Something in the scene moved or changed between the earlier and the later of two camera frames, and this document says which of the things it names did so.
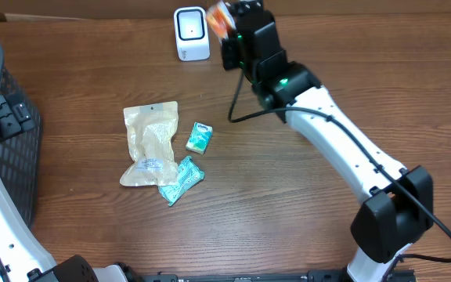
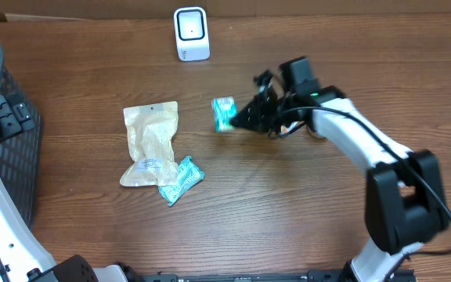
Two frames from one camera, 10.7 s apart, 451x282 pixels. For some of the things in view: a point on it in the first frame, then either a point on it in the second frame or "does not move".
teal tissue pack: (200, 137) -> (224, 109)
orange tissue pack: (221, 20) -> (285, 130)
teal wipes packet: (189, 174) does not move
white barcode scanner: (192, 34) does not move
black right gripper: (230, 54) -> (260, 122)
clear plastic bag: (152, 131) does not move
